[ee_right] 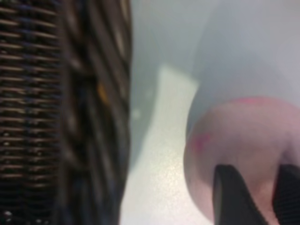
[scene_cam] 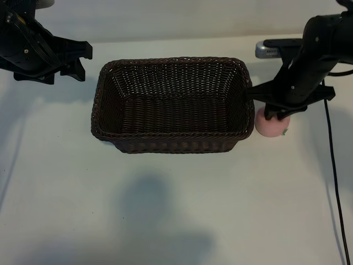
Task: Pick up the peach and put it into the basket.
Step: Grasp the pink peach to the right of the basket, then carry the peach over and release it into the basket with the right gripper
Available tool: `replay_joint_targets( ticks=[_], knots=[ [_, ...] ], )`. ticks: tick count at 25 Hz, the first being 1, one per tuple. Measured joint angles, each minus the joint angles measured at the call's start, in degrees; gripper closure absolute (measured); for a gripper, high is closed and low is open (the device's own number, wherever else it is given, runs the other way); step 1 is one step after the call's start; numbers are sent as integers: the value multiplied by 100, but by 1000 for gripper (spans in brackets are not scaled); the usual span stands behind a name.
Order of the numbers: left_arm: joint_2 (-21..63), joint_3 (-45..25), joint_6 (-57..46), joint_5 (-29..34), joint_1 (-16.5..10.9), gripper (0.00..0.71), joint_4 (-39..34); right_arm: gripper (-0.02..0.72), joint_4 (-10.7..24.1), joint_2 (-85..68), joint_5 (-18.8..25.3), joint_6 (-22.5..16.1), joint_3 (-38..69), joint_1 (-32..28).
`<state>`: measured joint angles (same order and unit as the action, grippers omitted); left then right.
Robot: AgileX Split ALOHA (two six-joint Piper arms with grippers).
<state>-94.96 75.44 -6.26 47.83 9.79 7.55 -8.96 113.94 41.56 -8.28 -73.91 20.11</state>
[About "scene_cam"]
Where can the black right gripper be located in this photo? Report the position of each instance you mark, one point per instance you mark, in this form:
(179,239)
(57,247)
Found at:
(300,85)

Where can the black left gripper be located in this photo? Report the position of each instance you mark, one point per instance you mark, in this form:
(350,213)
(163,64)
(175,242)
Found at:
(30,52)

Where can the pink peach with green leaf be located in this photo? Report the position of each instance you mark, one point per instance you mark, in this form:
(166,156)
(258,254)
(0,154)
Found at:
(271,128)

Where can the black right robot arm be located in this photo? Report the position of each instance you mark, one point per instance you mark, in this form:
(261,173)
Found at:
(331,33)

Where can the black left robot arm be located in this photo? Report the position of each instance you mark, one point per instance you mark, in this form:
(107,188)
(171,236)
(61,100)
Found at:
(11,11)

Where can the dark brown wicker basket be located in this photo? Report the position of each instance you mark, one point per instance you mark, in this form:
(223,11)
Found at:
(176,118)

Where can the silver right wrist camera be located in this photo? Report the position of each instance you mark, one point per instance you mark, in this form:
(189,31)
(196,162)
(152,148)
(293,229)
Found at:
(264,52)

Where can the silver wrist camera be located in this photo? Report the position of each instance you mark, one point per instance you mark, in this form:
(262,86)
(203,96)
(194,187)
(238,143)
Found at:
(264,52)
(45,2)

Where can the black right camera bracket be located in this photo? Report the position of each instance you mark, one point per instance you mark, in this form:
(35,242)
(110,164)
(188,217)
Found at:
(284,42)

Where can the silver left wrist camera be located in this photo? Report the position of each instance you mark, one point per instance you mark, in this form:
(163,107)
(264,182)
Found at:
(45,2)

